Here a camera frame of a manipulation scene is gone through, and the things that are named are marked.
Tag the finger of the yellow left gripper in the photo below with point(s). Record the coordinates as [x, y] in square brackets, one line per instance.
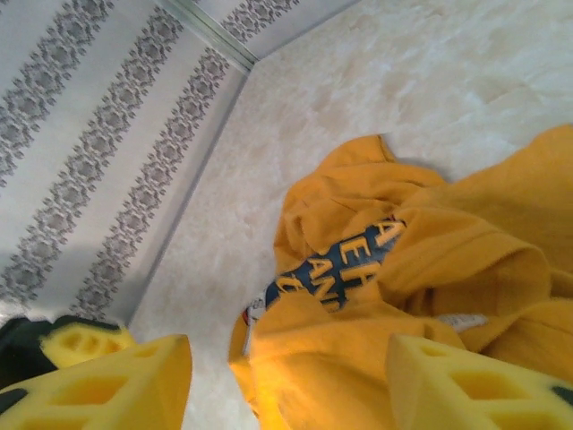
[89, 342]

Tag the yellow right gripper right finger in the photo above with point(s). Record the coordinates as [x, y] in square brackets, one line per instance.
[430, 385]

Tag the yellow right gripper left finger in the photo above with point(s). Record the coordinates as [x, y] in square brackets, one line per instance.
[147, 376]

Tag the yellow orange t-shirt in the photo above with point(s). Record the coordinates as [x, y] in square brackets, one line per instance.
[447, 251]

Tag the aluminium frame bottom rail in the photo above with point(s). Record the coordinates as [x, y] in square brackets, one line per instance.
[192, 192]

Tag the aluminium frame post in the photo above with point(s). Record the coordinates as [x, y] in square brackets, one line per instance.
[210, 36]

